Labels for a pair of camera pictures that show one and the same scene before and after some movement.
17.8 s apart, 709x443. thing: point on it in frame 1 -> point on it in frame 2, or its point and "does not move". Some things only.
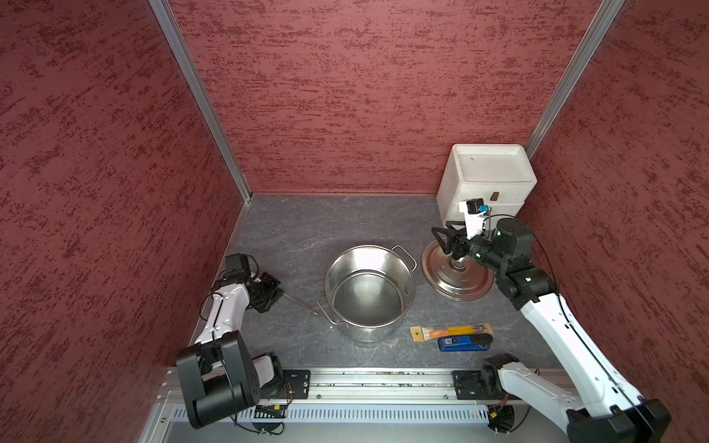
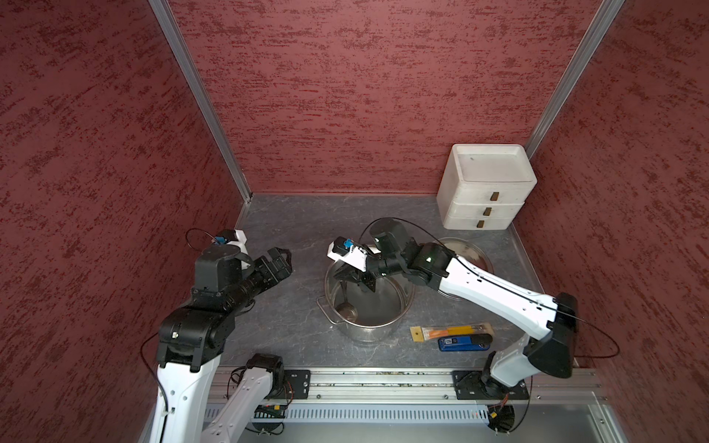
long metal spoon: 312,310 -> 346,309
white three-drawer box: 501,174 does not move
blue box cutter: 464,342 does not move
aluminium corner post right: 600,27 does not move
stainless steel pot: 367,291 does not move
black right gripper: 450,242 -> 358,275
